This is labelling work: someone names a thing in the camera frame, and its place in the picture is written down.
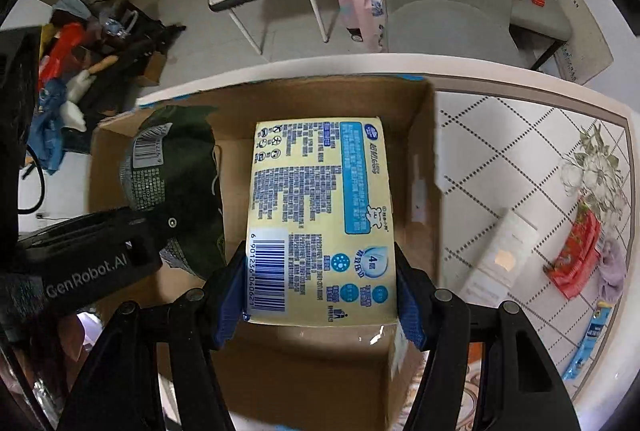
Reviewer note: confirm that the lilac towel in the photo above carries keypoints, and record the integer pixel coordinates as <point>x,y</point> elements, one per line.
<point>612,272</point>

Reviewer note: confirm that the blue stick pouch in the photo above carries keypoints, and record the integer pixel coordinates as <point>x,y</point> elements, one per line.
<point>597,322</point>

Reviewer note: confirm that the small brown cardboard box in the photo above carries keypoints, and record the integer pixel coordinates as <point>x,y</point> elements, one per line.
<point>153,70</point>

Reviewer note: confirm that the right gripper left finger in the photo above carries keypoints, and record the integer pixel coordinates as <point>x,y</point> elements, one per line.
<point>117,387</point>

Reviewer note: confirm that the yellow blue milk carton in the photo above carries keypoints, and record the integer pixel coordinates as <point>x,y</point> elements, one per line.
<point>320,248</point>

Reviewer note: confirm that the red snack bag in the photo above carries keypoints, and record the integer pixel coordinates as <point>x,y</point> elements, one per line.
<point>572,268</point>

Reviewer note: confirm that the pink paper bag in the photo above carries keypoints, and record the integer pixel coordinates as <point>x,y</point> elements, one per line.
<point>371,22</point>

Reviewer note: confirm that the clothes pile on rack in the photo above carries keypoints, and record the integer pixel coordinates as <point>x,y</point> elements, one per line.
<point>89,58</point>

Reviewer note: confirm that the white cigarette carton box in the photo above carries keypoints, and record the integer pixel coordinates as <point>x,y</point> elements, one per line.
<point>501,262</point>

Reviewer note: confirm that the dark green snack bag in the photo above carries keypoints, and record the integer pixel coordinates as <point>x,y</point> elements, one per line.
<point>171,173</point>

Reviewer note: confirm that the beige flat board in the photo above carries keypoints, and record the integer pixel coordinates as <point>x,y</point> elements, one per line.
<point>586,53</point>

